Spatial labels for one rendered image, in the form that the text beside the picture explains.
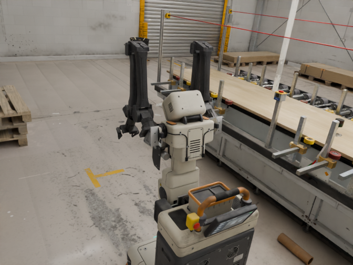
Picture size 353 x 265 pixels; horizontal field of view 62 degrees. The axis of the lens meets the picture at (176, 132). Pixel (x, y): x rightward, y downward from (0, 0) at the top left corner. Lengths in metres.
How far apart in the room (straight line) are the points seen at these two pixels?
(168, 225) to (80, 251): 1.16
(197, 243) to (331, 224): 1.62
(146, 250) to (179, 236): 0.69
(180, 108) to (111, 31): 7.85
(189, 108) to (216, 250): 0.78
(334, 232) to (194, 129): 1.74
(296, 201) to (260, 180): 0.45
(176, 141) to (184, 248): 0.54
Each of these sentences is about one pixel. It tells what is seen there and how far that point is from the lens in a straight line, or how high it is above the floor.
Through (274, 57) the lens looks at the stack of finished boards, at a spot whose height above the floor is 0.25.
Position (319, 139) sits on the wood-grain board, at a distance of 2.70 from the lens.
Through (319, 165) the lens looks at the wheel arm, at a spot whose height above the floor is 0.86.
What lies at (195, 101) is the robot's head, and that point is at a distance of 1.67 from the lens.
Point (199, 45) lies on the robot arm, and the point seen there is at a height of 1.61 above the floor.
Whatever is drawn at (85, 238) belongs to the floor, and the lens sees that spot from 2.69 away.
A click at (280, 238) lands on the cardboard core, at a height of 0.06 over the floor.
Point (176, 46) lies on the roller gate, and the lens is 10.37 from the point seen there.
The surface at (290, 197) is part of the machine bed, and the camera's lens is 3.10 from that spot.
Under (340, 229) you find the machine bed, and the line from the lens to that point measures 2.92.
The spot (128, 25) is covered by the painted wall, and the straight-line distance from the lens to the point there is 9.53.
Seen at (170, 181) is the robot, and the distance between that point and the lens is 1.79.
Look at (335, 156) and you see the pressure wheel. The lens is 2.48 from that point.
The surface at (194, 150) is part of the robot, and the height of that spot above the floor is 1.08.
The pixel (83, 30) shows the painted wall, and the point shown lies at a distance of 9.09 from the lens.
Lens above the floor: 1.86
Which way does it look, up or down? 25 degrees down
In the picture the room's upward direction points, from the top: 5 degrees clockwise
